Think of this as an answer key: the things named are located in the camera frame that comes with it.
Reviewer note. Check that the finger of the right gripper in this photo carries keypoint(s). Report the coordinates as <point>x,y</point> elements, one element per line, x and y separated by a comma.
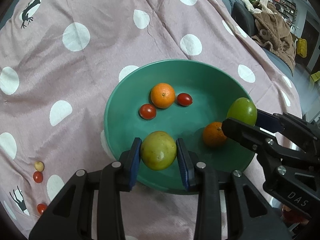
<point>250,137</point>
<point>269,122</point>

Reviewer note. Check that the brown blanket pile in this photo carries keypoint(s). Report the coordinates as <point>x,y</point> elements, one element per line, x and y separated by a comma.
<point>273,32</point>

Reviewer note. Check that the yellow bag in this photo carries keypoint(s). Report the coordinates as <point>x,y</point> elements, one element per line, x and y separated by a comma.
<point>302,48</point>

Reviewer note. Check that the small yellow fruit top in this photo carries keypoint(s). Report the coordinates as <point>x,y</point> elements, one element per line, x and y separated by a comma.
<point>39,166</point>

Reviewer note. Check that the background shelf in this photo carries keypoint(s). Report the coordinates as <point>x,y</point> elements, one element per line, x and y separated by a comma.
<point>280,2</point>

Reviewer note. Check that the dark grey sofa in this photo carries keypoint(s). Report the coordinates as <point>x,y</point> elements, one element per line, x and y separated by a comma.
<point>305,76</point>

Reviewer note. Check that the yellow-green round fruit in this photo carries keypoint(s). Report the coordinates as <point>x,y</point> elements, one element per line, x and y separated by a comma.
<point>158,150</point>

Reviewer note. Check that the red tomato pair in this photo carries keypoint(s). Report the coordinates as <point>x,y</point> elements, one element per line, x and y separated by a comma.
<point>147,111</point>

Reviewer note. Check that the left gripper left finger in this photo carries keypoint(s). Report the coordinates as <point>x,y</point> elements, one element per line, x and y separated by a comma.
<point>69,215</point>

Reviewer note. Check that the red tomato top row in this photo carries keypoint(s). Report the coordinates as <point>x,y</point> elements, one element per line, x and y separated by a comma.
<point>38,177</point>

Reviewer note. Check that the bright green oval fruit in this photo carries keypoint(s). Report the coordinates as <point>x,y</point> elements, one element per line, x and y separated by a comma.
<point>244,110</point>

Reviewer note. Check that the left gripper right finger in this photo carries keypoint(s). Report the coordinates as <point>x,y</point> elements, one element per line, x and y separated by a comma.
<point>249,216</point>

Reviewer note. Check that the green plastic bowl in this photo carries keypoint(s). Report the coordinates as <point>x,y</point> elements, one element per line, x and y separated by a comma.
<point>212,91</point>

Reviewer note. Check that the orange mandarin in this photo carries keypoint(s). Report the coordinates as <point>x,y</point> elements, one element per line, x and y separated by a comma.
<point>162,95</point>
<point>213,135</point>

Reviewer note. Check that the right hand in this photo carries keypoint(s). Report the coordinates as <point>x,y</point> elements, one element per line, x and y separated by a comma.
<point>291,216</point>

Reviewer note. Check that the pink polka dot blanket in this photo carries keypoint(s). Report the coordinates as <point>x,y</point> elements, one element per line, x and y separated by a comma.
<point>61,59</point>

